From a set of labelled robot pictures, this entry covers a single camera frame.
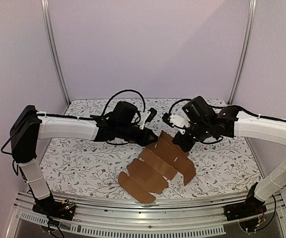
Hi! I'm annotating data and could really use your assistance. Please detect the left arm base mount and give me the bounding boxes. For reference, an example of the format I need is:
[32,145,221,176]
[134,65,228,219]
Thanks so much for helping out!
[32,194,76,221]

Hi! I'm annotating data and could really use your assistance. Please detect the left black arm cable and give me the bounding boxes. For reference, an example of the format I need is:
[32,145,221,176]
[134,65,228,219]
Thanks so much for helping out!
[102,89,146,117]

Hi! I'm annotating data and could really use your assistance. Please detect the brown cardboard box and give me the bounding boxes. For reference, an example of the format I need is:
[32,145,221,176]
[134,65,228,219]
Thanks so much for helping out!
[118,131,196,204]

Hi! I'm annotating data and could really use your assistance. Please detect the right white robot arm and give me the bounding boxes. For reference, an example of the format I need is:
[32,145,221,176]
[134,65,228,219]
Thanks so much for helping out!
[163,96,286,216]

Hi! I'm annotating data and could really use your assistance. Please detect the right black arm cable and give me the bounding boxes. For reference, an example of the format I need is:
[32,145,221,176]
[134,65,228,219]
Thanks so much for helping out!
[234,105,286,126]

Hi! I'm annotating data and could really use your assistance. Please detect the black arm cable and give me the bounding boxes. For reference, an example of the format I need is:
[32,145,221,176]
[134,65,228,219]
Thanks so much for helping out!
[102,89,146,117]
[234,105,286,126]

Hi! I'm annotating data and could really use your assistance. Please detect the aluminium front rail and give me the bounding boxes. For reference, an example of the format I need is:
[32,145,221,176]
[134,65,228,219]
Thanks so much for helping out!
[13,191,285,227]

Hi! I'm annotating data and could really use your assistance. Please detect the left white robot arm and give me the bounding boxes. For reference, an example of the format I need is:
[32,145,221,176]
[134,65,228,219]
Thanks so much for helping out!
[0,101,158,215]

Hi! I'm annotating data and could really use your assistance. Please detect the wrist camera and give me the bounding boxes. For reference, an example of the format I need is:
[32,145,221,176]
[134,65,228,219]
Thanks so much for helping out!
[162,113,190,129]
[138,108,157,130]

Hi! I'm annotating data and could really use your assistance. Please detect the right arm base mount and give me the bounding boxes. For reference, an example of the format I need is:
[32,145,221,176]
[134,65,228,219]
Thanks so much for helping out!
[223,182,267,221]

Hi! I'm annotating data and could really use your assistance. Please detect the aluminium corner post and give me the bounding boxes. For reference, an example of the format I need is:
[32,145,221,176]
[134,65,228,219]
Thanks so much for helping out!
[41,0,71,106]
[227,0,257,105]

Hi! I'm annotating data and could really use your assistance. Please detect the left aluminium corner post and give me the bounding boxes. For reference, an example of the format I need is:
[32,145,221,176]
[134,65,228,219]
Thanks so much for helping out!
[41,0,71,106]

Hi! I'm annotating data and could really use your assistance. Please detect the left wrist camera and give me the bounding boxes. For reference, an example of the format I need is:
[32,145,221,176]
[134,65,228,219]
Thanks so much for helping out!
[138,108,157,130]

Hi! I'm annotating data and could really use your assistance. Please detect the perforated metal strip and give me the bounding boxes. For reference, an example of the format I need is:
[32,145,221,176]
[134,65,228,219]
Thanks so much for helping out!
[20,206,227,238]

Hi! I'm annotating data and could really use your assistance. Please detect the right aluminium corner post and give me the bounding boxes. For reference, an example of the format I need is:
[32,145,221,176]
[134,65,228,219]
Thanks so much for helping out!
[227,0,257,105]

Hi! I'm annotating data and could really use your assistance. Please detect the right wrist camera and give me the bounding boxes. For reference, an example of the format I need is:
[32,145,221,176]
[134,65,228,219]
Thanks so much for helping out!
[162,113,190,129]

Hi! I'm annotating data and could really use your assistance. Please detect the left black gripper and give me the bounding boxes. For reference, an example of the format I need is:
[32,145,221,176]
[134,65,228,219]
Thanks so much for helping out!
[117,123,159,147]

